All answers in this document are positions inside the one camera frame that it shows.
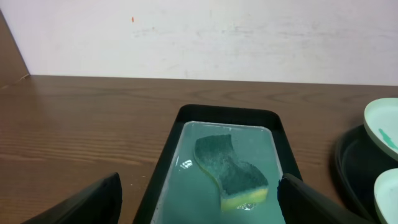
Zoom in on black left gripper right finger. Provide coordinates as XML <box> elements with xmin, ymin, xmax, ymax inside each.
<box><xmin>277</xmin><ymin>173</ymin><xmax>372</xmax><ymax>224</ymax></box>

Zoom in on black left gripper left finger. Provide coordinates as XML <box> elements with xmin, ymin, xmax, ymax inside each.
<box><xmin>23</xmin><ymin>172</ymin><xmax>123</xmax><ymax>224</ymax></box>

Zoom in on green yellow sponge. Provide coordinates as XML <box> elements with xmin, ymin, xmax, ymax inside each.
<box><xmin>193</xmin><ymin>134</ymin><xmax>269</xmax><ymax>211</ymax></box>

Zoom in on mint green plate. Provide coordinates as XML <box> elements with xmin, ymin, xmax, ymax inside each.
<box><xmin>364</xmin><ymin>98</ymin><xmax>398</xmax><ymax>160</ymax></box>
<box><xmin>374</xmin><ymin>168</ymin><xmax>398</xmax><ymax>224</ymax></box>

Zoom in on round black serving tray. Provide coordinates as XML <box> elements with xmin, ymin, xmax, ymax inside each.
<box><xmin>330</xmin><ymin>125</ymin><xmax>397</xmax><ymax>223</ymax></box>

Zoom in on brown cardboard panel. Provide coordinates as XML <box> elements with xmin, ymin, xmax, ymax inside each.
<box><xmin>0</xmin><ymin>11</ymin><xmax>30</xmax><ymax>88</ymax></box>

